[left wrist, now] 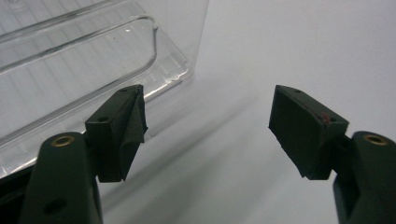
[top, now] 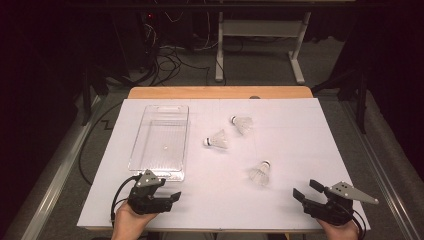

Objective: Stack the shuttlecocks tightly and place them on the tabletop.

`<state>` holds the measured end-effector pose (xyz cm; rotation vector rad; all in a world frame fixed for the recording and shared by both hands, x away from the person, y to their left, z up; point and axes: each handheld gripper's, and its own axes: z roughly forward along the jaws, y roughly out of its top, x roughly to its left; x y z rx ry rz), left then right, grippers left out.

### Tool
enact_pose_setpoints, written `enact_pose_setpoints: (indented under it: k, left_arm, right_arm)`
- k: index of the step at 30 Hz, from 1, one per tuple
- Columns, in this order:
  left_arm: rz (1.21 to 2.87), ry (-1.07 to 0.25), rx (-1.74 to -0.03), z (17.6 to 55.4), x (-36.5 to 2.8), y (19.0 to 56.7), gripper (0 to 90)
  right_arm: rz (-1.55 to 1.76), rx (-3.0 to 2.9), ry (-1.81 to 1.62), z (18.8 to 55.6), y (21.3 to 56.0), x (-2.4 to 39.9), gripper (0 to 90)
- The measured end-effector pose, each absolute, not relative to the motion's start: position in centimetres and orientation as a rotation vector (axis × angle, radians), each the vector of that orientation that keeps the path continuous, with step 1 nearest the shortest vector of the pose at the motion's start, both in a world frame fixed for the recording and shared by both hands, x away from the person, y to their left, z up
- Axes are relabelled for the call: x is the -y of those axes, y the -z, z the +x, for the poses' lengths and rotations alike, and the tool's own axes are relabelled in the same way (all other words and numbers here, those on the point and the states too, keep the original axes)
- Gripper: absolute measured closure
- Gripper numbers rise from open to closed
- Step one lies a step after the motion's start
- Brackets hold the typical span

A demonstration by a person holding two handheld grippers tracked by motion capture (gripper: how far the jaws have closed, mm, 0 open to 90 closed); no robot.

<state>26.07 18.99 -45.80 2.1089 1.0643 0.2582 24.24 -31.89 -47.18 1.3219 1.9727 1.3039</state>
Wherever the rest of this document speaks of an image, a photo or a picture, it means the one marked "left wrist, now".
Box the white table sheet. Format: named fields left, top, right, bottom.
left=0, top=0, right=396, bottom=224

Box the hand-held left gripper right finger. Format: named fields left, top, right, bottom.
left=268, top=84, right=396, bottom=224

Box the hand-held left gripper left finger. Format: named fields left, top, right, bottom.
left=18, top=83, right=149, bottom=224

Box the clear plastic bin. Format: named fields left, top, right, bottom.
left=0, top=0, right=210, bottom=180

